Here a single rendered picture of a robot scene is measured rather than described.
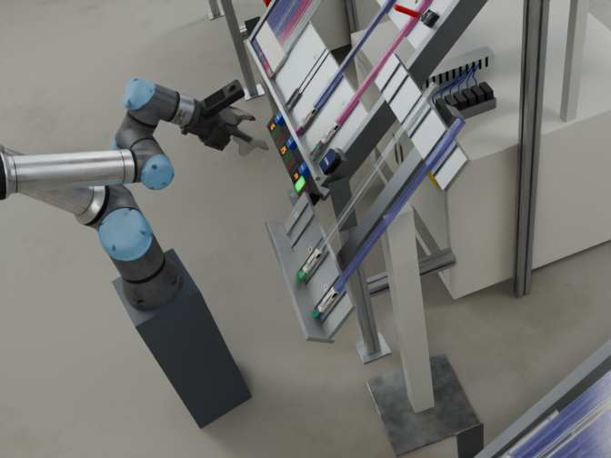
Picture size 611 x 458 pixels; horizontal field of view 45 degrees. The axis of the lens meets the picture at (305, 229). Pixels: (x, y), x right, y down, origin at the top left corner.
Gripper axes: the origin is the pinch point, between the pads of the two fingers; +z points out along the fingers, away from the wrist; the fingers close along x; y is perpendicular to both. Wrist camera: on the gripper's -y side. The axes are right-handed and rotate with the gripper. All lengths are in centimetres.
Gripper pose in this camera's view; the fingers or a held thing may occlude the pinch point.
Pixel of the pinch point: (262, 131)
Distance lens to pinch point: 185.5
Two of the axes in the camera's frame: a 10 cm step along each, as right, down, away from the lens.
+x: 3.0, 6.7, -6.8
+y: -5.4, 7.1, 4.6
